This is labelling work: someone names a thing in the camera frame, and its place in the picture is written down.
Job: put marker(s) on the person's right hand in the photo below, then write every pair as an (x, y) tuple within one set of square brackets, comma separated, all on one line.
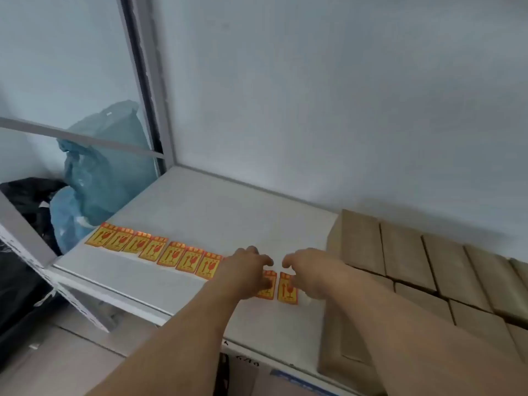
[(315, 272)]

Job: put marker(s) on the person's left hand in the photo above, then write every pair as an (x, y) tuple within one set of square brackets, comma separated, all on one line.
[(243, 274)]

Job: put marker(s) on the person's left fingers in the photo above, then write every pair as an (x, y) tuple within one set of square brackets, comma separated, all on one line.
[(260, 258)]

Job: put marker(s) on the person's right fingers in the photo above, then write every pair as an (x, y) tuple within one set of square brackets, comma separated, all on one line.
[(291, 259)]

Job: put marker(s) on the person's left forearm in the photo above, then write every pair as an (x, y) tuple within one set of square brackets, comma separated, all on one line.
[(177, 346)]

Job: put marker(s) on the person's right forearm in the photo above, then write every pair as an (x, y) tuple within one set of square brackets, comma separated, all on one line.
[(412, 342)]

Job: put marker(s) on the row of yellow red stickers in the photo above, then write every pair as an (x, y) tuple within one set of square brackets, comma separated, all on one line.
[(152, 247)]

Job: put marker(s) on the stack of brown cardboard boxes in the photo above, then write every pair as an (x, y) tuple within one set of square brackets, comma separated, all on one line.
[(406, 251)]

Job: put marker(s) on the cardboard box with blue label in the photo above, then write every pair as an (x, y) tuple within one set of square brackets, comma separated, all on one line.
[(284, 383)]

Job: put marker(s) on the light blue plastic bag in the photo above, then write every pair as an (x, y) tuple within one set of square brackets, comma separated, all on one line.
[(111, 160), (68, 222)]

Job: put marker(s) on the black plastic bag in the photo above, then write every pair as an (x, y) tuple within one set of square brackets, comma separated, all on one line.
[(24, 226)]

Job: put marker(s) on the white metal shelving frame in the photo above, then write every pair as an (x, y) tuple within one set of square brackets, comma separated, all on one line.
[(152, 82)]

